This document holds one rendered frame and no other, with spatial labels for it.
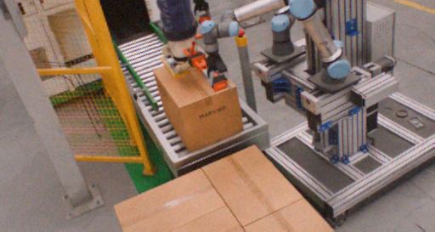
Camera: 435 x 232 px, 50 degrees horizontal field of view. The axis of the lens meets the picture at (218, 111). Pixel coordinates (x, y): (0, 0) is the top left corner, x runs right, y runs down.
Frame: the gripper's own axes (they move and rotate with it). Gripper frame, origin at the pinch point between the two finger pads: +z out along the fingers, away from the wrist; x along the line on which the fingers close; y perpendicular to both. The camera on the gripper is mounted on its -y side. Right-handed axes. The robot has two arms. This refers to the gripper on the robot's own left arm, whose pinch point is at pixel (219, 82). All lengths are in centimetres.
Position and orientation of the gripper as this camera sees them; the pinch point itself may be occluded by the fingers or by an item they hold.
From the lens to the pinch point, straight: 260.8
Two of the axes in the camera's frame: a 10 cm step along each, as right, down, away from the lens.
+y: -3.6, -4.7, 8.0
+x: -9.2, 3.3, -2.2
